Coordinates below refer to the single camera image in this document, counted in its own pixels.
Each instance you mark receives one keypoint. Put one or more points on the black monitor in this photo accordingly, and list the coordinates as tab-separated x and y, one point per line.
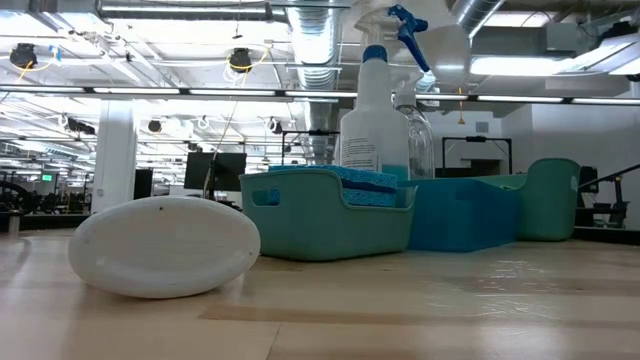
200	170

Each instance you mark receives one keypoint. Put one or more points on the black equipment stand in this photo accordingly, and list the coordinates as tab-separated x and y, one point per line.
602	205

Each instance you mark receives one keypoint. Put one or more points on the long ceiling light strip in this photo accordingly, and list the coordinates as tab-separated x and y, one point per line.
225	92

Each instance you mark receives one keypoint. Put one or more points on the black station frame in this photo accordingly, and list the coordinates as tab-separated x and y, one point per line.
310	132
475	139

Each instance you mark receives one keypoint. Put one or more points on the blue plastic tray bin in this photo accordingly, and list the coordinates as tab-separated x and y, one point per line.
460	215

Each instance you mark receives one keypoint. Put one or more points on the green exit sign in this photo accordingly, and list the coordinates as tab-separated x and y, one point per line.
46	177

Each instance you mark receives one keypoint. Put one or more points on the white squeeze bottle blue label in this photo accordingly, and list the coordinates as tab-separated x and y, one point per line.
160	250

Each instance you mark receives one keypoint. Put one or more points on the small teal plastic bin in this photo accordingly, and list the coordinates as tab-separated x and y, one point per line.
310	230

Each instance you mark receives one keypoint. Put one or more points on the black ceiling camera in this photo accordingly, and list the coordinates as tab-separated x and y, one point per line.
241	59
22	55

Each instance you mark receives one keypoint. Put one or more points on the wide silver ventilation duct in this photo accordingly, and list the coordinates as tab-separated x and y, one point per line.
315	30

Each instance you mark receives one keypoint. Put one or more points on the spray bottle with blue liquid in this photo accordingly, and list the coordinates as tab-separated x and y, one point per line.
372	130

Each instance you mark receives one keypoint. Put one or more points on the large teal plastic bin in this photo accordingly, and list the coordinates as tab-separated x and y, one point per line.
550	200

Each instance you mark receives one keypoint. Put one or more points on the white column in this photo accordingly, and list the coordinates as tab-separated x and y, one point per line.
115	160

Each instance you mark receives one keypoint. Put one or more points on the small black box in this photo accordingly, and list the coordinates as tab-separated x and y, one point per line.
143	183

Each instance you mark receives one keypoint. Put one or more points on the slanted silver ventilation duct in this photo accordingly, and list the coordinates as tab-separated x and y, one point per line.
472	12

